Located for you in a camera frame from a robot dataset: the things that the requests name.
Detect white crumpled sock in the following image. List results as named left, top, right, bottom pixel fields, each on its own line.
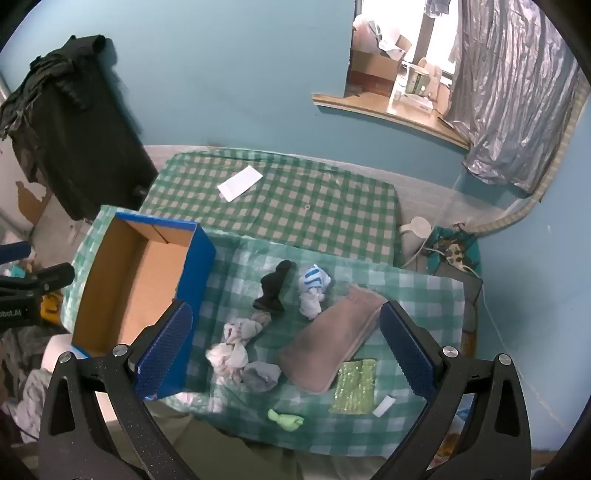
left=205, top=318, right=264, bottom=384

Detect yellow object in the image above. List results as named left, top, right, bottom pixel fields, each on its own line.
left=41, top=295, right=64, bottom=324

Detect small green cloth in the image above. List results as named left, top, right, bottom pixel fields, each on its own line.
left=268, top=408, right=305, bottom=432

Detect wooden window sill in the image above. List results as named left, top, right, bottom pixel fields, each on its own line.
left=313, top=92, right=472, bottom=151

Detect white round device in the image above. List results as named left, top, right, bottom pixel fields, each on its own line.
left=399, top=216, right=433, bottom=239

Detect white blue striped sock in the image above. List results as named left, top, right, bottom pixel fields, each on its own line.
left=297, top=264, right=331, bottom=320

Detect black sock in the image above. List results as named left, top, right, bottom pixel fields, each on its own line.
left=252, top=260, right=295, bottom=316

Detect white paper sheet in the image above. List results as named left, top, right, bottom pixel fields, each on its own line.
left=218, top=166, right=263, bottom=202

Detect white cable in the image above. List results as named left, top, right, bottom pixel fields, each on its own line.
left=480, top=277, right=570, bottom=435

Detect pile of pale clothes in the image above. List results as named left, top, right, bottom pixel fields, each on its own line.
left=0, top=330, right=70, bottom=441

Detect silver curtain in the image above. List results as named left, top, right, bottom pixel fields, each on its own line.
left=445, top=0, right=580, bottom=195

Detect beige fuzzy sock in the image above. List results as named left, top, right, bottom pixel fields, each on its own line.
left=277, top=284, right=389, bottom=397

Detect green sequin pad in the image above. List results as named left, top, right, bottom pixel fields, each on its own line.
left=331, top=359, right=378, bottom=415

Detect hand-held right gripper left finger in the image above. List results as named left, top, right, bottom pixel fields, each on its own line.
left=39, top=299, right=195, bottom=480

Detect black covered furniture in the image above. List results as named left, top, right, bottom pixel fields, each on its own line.
left=0, top=34, right=160, bottom=222

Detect small white card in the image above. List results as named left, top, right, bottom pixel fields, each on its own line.
left=372, top=394, right=397, bottom=418

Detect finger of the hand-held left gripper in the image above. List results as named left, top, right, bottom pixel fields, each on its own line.
left=0, top=241, right=32, bottom=265
left=0, top=263, right=75, bottom=296

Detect grey sock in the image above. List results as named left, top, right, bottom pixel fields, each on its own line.
left=240, top=361, right=281, bottom=393

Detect brown cardboard box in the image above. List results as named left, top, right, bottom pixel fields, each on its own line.
left=351, top=34, right=413, bottom=85

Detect olive green pants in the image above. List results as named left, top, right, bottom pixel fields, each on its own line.
left=148, top=401, right=303, bottom=480

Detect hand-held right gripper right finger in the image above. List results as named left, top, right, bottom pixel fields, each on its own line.
left=379, top=300, right=532, bottom=480

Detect blue cardboard box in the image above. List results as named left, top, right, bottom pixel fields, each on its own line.
left=70, top=211, right=217, bottom=401

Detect white power strip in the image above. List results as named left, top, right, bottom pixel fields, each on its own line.
left=442, top=242, right=468, bottom=273

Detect teal patterned cloth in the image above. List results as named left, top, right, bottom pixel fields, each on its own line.
left=427, top=226, right=481, bottom=278

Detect green checked bedsheet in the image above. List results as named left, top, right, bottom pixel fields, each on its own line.
left=141, top=150, right=402, bottom=269

